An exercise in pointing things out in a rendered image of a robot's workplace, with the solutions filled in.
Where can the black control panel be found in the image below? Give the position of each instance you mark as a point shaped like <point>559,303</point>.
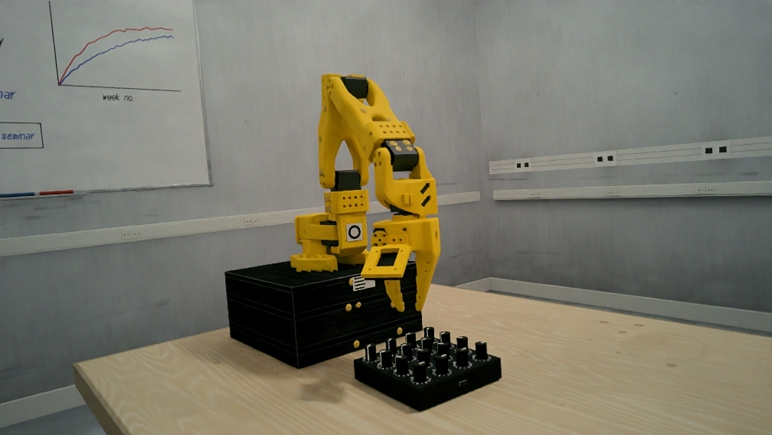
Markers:
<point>429,371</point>

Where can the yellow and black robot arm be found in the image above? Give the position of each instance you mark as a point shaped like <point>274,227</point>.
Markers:
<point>372,134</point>

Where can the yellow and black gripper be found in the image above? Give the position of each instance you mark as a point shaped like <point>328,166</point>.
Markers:
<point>392,242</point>

